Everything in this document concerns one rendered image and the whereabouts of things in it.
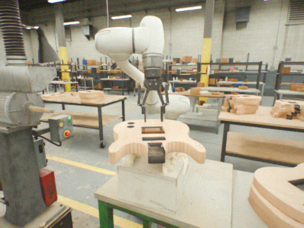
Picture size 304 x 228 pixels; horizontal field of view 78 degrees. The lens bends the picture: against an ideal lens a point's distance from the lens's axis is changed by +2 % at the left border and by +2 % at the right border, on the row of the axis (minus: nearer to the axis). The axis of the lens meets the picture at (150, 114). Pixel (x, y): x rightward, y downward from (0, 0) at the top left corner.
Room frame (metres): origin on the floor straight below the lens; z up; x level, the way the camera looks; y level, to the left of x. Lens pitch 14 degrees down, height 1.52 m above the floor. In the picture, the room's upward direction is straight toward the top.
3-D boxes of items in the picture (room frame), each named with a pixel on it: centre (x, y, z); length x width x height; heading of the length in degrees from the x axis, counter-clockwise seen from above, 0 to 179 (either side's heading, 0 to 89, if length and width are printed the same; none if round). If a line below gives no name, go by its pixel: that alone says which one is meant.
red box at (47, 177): (1.52, 1.01, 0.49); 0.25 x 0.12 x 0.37; 66
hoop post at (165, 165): (0.69, -0.06, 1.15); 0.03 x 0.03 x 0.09
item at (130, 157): (0.75, 0.09, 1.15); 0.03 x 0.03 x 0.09
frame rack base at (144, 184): (0.76, 0.00, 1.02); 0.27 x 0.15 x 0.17; 70
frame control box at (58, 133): (1.53, 0.84, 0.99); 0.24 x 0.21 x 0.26; 66
